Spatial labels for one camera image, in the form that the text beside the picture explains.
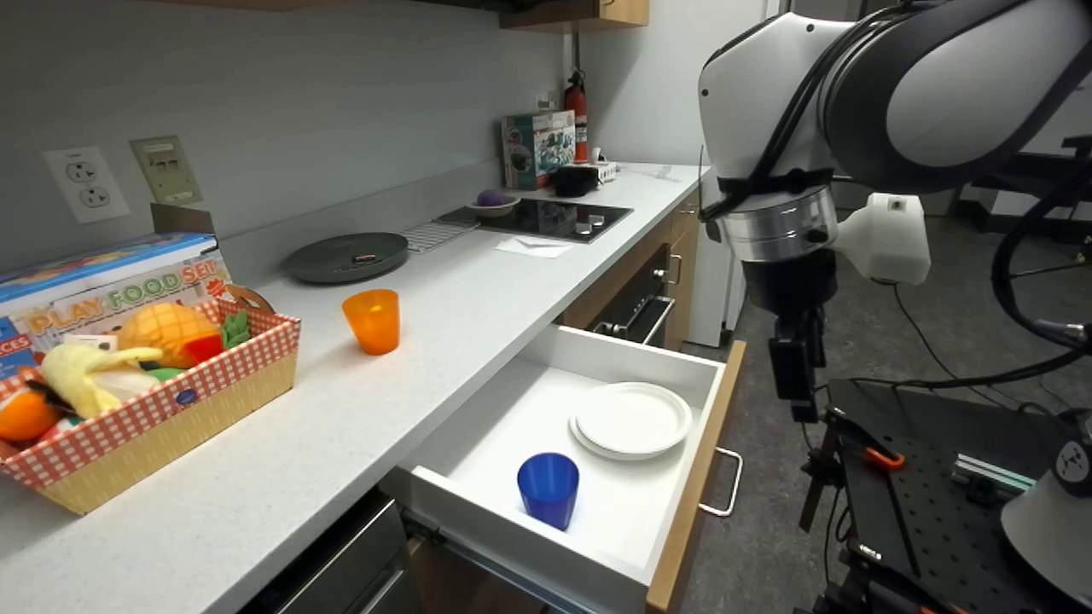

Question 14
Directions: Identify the toy pineapple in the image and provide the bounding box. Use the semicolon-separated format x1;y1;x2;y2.
116;299;227;370

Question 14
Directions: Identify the blue plastic cup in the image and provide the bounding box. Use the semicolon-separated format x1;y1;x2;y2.
516;451;585;536

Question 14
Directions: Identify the white wall outlet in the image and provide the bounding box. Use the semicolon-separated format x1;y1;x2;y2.
40;145;132;229

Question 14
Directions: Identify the red checkered cardboard basket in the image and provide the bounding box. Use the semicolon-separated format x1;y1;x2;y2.
0;296;306;523

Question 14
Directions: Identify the white drawer with wooden front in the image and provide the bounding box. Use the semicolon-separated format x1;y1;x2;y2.
380;320;751;614

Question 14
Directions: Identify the toy orange fruit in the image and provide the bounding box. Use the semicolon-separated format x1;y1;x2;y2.
0;386;62;451

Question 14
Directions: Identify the wooden upper cabinet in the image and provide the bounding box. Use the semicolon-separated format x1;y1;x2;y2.
498;0;651;31

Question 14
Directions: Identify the orange plastic cup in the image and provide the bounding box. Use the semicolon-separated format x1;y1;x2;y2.
337;287;407;359

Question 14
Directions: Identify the purple bowl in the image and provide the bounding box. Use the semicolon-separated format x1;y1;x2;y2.
468;186;526;222

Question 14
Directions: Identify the thick black cable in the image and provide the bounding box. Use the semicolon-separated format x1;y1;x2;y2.
985;168;1092;359

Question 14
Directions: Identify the wooden base cabinet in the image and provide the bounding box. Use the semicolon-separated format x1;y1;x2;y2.
557;193;706;353

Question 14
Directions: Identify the toy banana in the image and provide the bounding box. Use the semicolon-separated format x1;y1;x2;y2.
40;337;167;422

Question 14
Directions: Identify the white dome object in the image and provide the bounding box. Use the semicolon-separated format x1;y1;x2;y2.
1001;465;1092;610

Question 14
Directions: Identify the black cooktop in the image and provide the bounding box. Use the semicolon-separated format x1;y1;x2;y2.
434;194;636;247

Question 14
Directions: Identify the orange handled tool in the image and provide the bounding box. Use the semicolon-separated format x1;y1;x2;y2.
834;412;910;476

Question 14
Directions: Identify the green white carton box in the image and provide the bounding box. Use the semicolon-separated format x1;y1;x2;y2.
496;110;580;194

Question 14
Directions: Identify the blue play food box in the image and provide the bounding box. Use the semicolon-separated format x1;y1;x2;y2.
0;234;236;386

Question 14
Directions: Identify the green white marker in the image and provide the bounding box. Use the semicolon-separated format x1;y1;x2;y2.
951;451;1044;496

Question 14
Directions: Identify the black perforated table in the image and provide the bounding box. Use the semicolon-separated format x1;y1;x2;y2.
822;377;1092;614

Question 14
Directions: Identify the beige wall plate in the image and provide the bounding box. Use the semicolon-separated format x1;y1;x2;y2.
125;135;206;212

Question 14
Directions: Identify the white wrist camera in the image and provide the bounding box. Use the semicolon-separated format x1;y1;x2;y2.
834;189;935;290

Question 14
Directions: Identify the black built-in oven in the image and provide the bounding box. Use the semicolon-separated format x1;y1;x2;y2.
589;243;687;353

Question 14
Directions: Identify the white plate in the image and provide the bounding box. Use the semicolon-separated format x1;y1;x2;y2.
567;379;696;468

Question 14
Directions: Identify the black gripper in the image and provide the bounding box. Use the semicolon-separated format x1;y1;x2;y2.
744;253;844;428

